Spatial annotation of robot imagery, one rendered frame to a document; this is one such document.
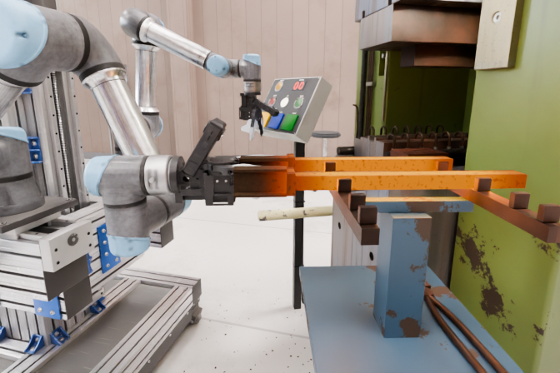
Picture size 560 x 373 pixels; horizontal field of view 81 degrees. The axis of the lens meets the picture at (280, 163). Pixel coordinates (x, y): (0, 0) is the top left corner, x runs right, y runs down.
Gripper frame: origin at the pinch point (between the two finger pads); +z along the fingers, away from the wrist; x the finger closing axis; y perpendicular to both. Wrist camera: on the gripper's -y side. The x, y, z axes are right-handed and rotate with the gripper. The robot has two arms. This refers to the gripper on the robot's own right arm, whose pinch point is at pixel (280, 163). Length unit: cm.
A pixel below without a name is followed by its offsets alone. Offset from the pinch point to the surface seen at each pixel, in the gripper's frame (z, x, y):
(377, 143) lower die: 30.6, -34.9, 1.8
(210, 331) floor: -31, -78, 100
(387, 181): 15.9, 13.5, 0.1
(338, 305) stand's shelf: 10.9, 6.6, 26.3
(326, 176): 6.5, 13.5, -0.8
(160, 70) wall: -167, -466, -46
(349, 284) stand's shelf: 14.7, -0.4, 26.3
